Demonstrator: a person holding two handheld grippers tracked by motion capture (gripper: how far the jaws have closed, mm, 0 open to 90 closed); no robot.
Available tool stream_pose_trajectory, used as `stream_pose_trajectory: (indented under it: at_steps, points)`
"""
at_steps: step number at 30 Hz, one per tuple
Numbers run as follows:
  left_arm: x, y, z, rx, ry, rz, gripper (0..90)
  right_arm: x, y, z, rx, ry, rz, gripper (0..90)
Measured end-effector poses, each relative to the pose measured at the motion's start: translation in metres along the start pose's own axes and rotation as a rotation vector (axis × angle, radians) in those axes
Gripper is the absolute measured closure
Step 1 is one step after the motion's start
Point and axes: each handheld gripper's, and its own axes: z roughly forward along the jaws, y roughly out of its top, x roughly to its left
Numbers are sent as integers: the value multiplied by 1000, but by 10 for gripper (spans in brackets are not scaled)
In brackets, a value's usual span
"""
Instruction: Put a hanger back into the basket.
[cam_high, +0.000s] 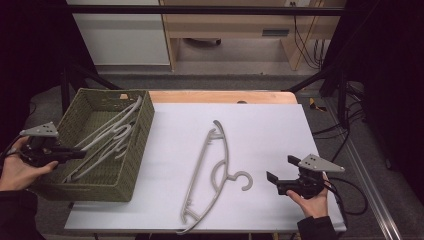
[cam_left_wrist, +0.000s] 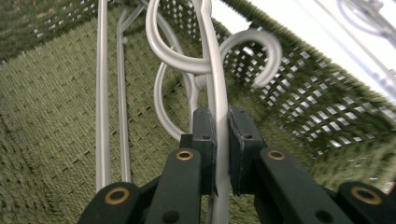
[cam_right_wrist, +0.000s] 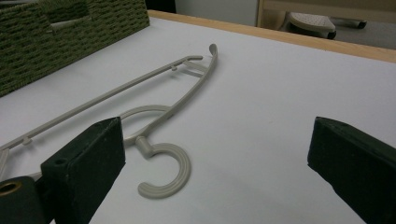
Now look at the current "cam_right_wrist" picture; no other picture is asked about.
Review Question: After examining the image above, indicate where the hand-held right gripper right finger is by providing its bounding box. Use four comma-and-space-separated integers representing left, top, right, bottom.
307, 116, 396, 224

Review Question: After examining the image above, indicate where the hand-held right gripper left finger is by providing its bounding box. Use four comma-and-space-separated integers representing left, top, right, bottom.
40, 117, 127, 224

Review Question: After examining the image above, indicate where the green woven basket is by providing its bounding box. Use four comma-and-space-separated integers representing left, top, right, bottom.
0, 0, 151, 98

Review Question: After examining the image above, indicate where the white table sheet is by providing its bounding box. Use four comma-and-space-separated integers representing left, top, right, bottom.
0, 16, 396, 224

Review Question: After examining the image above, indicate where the wheeled step stool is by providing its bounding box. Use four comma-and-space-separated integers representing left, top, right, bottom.
285, 11, 369, 41

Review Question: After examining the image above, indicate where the white cabinet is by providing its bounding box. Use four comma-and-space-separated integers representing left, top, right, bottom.
174, 0, 260, 28

